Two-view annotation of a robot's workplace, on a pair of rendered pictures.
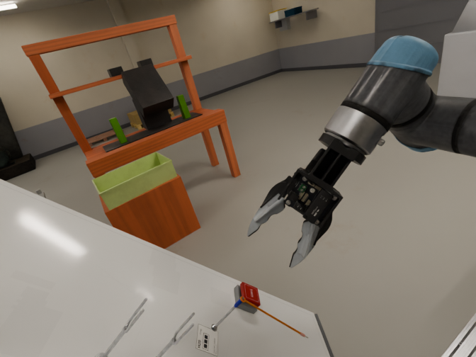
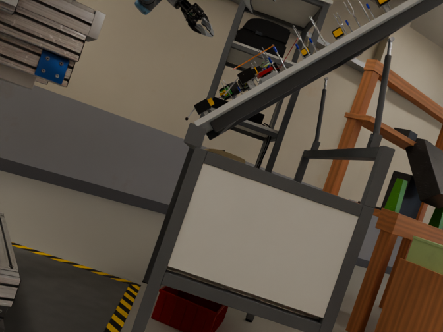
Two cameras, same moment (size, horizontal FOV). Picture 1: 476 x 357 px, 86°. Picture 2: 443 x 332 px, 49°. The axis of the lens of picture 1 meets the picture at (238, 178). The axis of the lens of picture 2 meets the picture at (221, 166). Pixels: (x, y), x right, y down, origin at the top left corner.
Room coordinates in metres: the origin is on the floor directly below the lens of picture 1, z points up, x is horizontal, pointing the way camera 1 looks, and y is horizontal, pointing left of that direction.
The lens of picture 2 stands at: (1.99, -0.12, 0.78)
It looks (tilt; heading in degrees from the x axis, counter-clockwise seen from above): 0 degrees down; 175
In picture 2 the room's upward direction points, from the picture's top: 19 degrees clockwise
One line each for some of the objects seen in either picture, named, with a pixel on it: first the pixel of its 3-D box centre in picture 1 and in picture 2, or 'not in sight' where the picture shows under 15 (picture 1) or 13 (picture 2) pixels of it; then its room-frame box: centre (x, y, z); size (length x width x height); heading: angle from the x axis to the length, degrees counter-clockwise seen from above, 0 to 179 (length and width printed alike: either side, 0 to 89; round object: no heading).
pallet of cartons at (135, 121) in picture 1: (150, 115); not in sight; (8.53, 2.17, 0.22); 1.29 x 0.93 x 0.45; 114
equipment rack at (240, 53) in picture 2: not in sight; (233, 142); (-1.02, 0.17, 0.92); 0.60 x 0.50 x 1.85; 178
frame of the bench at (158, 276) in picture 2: not in sight; (231, 258); (-0.09, 0.24, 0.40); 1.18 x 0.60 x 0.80; 178
